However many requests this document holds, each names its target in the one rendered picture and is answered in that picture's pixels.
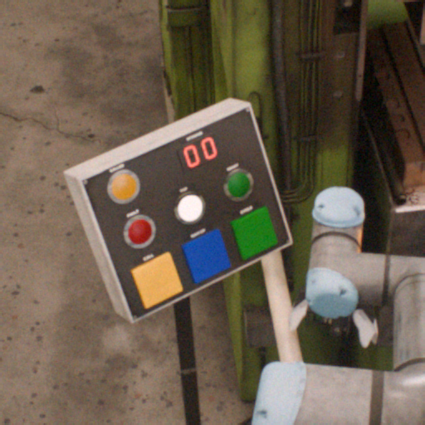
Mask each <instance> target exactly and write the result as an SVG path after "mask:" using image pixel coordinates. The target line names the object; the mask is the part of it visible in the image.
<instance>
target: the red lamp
mask: <svg viewBox="0 0 425 425"><path fill-rule="evenodd" d="M151 234H152V227H151V225H150V224H149V222H147V221H145V219H137V221H135V222H133V223H131V224H130V225H129V229H128V237H129V239H130V240H131V241H132V242H133V243H134V244H136V245H142V244H145V243H146V242H147V241H148V240H149V239H150V237H151Z"/></svg>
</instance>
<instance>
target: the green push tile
mask: <svg viewBox="0 0 425 425"><path fill-rule="evenodd" d="M230 225H231V228H232V233H233V236H234V239H235V242H236V245H237V247H238V250H239V252H240V256H241V259H242V260H246V259H247V258H250V257H252V256H255V254H257V253H258V252H262V251H264V250H266V249H267V248H269V247H273V246H275V245H276V244H277V239H276V234H275V230H274V227H273V225H272V222H271V219H270V216H269V213H268V211H267V207H266V206H263V207H261V208H258V209H257V210H255V211H253V212H250V213H248V214H246V215H244V216H242V217H240V218H238V219H235V221H232V222H230Z"/></svg>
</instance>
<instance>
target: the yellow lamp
mask: <svg viewBox="0 0 425 425"><path fill-rule="evenodd" d="M135 191H136V182H135V179H134V178H133V177H131V176H130V175H128V174H122V175H119V176H117V177H116V178H115V180H114V181H113V183H112V193H113V194H114V195H115V197H116V198H117V199H119V200H127V199H129V198H131V196H133V195H134V193H135Z"/></svg>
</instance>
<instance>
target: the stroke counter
mask: <svg viewBox="0 0 425 425"><path fill-rule="evenodd" d="M209 140H210V142H211V145H212V146H210V147H208V148H205V145H204V143H205V142H207V141H209ZM201 144H203V149H206V151H204V153H205V155H206V158H209V159H210V158H212V157H215V156H216V155H215V154H217V152H216V149H215V146H214V143H213V141H212V139H205V140H204V141H203V143H201ZM213 146H214V147H213ZM191 148H193V151H194V154H193V155H191V156H188V155H187V152H186V151H187V149H191ZM211 148H212V149H214V153H215V154H213V155H211V156H209V157H208V154H207V151H208V149H211ZM184 153H185V156H186V158H188V159H187V161H188V166H192V167H193V166H195V165H197V164H198V163H195V164H192V165H191V163H189V158H192V157H194V156H196V159H197V161H199V160H198V155H195V154H196V153H197V152H196V149H195V146H188V147H187V148H185V151H184Z"/></svg>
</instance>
